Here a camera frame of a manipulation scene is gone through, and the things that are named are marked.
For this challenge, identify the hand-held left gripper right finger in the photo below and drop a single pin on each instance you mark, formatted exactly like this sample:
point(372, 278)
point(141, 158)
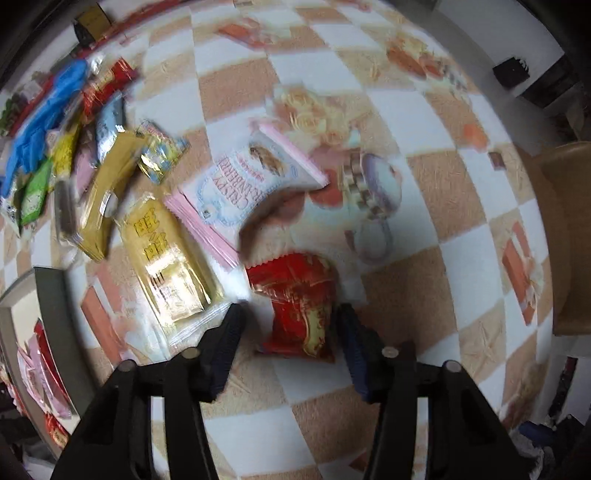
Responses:
point(358, 355)

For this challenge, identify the long pink snack packet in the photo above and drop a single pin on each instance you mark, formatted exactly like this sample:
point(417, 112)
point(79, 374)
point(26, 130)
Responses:
point(41, 378)

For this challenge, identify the wooden chair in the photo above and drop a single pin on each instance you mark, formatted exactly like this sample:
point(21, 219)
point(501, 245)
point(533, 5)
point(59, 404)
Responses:
point(570, 240)

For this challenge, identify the blue rubber gloves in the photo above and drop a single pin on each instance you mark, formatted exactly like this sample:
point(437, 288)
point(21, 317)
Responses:
point(41, 124)

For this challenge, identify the large yellow snack packet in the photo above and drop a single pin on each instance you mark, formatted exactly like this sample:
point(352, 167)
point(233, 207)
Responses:
point(161, 263)

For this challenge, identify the red and yellow snack packet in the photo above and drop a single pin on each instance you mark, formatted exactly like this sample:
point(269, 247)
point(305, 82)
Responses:
point(108, 87)

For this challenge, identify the small colourful cartoon packet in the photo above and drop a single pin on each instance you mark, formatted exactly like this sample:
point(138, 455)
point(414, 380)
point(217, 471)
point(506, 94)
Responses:
point(161, 152)

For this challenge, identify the light blue snack packet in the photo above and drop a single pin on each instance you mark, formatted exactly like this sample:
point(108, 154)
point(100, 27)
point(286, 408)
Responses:
point(110, 127)

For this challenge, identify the small pink snack packet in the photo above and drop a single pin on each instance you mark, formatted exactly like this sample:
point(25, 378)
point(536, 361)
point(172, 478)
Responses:
point(85, 168)

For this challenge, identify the white and pink cranberry packet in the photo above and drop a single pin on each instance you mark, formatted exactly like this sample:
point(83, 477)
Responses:
point(240, 184)

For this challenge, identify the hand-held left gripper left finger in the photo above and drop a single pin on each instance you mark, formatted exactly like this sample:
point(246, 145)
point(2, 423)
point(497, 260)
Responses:
point(221, 355)

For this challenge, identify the black and yellow box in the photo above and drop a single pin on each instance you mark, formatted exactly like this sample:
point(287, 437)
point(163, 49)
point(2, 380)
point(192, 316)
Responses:
point(92, 23)

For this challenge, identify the green snack packet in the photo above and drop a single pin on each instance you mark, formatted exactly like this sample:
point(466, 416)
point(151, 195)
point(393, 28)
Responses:
point(36, 194)

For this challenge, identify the checkered printed tablecloth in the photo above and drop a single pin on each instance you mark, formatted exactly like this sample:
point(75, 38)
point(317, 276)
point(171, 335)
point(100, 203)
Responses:
point(415, 207)

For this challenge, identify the large grey cardboard box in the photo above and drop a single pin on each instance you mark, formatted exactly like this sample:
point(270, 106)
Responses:
point(60, 323)

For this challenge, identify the clear wrapped dark snack bar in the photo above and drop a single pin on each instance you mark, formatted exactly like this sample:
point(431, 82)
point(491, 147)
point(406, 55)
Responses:
point(65, 212)

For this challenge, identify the black paper bag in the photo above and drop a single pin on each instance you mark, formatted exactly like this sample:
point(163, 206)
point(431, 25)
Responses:
point(510, 71)

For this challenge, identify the gold snack packet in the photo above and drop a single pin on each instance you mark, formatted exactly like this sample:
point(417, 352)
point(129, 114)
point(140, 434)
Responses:
point(108, 194)

